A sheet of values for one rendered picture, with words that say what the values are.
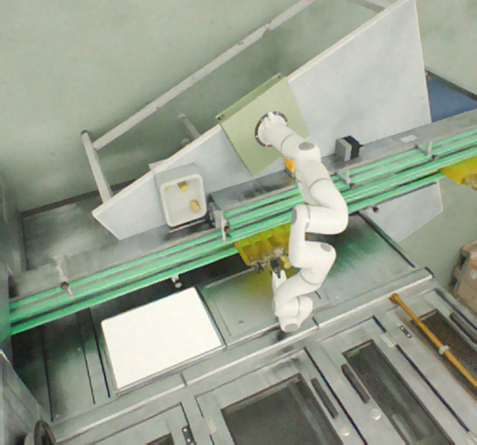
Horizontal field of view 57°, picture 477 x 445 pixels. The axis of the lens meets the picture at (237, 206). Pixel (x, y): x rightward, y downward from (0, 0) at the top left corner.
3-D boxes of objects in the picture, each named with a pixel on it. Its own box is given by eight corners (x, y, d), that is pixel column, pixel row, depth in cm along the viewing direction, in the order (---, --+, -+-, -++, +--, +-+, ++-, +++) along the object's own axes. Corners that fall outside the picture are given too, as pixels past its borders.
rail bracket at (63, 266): (60, 268, 182) (67, 308, 166) (46, 238, 171) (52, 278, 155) (72, 263, 183) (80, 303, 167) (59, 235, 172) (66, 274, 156)
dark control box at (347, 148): (333, 153, 214) (344, 161, 208) (335, 139, 209) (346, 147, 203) (348, 148, 216) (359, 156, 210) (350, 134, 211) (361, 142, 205)
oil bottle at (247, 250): (229, 238, 199) (250, 270, 184) (228, 229, 196) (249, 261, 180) (240, 234, 201) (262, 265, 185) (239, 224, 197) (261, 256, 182)
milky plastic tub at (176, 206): (162, 216, 192) (169, 228, 186) (153, 174, 178) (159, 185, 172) (200, 204, 197) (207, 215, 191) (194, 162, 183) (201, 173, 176)
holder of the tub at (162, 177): (165, 223, 196) (170, 235, 190) (154, 173, 178) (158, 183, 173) (200, 212, 201) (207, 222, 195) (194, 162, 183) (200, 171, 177)
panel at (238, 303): (99, 325, 182) (116, 397, 158) (97, 320, 180) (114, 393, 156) (291, 252, 207) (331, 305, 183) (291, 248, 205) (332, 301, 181)
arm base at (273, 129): (251, 120, 175) (269, 136, 163) (277, 102, 176) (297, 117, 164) (264, 149, 185) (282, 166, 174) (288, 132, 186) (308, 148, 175)
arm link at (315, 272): (315, 249, 156) (275, 245, 153) (337, 203, 144) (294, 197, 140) (327, 284, 144) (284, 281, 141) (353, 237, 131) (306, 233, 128)
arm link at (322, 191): (306, 175, 143) (318, 202, 131) (345, 181, 146) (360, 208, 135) (293, 209, 151) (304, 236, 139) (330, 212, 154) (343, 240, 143)
